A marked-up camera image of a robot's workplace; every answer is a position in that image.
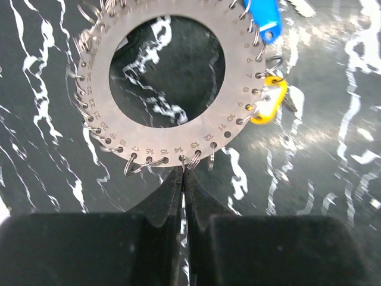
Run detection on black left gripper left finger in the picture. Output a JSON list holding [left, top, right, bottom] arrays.
[[1, 167, 183, 285]]

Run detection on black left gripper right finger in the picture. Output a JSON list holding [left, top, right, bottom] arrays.
[[183, 171, 371, 285]]

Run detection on round metal keyring disc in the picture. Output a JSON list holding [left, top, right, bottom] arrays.
[[68, 1, 283, 176]]

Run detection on yellow key tag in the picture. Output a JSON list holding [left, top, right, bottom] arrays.
[[250, 75, 297, 125]]

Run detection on blue key tag on disc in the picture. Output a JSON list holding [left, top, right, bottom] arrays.
[[243, 0, 283, 45]]

